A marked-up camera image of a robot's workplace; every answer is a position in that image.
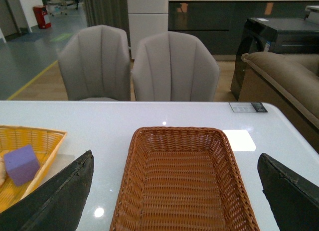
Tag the table label sticker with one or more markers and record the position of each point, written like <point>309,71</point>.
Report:
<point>248,107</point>

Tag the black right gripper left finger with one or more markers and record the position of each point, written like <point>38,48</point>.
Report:
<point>57,205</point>

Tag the orange croissant toy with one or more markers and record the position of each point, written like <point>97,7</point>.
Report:
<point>2,171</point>

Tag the right grey upholstered chair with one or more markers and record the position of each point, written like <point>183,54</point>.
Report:
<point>174,67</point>

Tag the dark grey kitchen counter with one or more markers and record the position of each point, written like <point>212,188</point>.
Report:
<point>219,24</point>

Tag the purple foam cube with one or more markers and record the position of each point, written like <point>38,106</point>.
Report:
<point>21,165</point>

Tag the left grey upholstered chair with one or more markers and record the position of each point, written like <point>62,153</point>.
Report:
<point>95,65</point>

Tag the red bin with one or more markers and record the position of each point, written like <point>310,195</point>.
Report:
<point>42,16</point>

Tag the white refrigerator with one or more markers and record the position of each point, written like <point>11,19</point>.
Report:
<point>146,18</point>

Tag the yellow woven basket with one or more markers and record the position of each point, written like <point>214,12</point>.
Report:
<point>45,143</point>

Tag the black appliance cabinet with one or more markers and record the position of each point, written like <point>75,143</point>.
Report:
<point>277,35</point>

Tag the grey upholstered chair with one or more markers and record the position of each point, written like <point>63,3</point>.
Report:
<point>95,65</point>
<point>174,67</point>

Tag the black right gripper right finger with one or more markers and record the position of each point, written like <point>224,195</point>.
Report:
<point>294,200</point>

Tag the brown wicker basket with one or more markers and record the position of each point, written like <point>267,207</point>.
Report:
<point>182,179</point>

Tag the beige sofa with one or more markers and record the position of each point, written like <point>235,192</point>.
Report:
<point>288,81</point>

